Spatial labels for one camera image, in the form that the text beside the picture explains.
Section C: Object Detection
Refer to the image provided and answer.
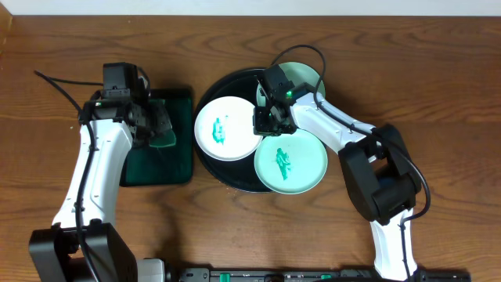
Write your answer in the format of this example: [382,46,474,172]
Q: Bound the mint green plate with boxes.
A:
[256,62,326,107]
[254,129,328,194]

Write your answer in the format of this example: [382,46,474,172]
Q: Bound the white plate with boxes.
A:
[194,96,263,161]

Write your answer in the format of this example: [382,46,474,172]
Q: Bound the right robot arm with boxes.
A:
[254,65,424,281]

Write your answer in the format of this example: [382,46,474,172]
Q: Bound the black rectangular tray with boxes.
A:
[120,88,193,186]

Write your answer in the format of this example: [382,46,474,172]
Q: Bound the round black tray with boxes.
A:
[196,68,275,193]

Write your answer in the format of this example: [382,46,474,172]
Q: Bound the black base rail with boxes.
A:
[136,258,473,282]

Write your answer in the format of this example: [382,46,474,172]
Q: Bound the green sponge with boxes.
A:
[149,99,176,148]

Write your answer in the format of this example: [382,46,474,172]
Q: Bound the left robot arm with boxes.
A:
[29,63,176,281]

